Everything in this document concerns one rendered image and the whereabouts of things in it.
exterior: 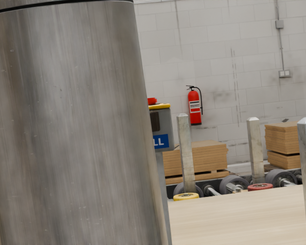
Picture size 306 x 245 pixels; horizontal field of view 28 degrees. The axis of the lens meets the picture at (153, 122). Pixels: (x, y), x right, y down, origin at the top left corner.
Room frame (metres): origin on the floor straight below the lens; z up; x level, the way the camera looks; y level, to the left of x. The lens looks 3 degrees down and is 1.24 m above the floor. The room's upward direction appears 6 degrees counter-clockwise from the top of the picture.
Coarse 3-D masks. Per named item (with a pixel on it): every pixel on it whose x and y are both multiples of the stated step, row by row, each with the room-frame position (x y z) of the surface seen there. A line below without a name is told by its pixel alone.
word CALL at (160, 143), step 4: (156, 136) 0.89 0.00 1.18; (160, 136) 0.89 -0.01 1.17; (164, 136) 0.89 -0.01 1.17; (156, 140) 0.89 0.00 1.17; (160, 140) 0.89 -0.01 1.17; (164, 140) 0.89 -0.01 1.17; (168, 140) 0.90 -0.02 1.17; (156, 144) 0.89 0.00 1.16; (160, 144) 0.89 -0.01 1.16; (164, 144) 0.89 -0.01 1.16; (168, 144) 0.89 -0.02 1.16; (156, 148) 0.89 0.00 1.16
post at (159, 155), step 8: (160, 152) 0.91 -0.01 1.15; (160, 160) 0.91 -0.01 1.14; (160, 168) 0.91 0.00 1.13; (160, 176) 0.91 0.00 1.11; (160, 184) 0.91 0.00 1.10; (168, 208) 0.91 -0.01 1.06; (168, 216) 0.91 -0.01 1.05; (168, 224) 0.91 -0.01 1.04; (168, 232) 0.91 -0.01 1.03; (168, 240) 0.91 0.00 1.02
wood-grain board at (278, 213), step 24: (240, 192) 1.86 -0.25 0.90; (264, 192) 1.82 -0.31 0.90; (288, 192) 1.78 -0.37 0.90; (192, 216) 1.59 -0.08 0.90; (216, 216) 1.56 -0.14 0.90; (240, 216) 1.53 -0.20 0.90; (264, 216) 1.50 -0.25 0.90; (288, 216) 1.47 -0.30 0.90; (192, 240) 1.34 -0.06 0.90; (216, 240) 1.32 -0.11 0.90; (240, 240) 1.30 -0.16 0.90; (264, 240) 1.28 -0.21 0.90; (288, 240) 1.26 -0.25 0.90
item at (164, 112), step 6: (150, 108) 0.89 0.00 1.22; (156, 108) 0.90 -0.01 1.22; (162, 108) 0.90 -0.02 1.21; (168, 108) 0.90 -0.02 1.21; (162, 114) 0.90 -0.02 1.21; (168, 114) 0.90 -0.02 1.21; (162, 120) 0.89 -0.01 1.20; (168, 120) 0.90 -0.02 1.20; (162, 126) 0.89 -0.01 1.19; (168, 126) 0.90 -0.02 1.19; (156, 132) 0.89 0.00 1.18; (162, 132) 0.89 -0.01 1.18; (168, 132) 0.90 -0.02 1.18; (168, 138) 0.90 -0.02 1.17; (156, 150) 0.89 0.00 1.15; (162, 150) 0.89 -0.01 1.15; (168, 150) 0.90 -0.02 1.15
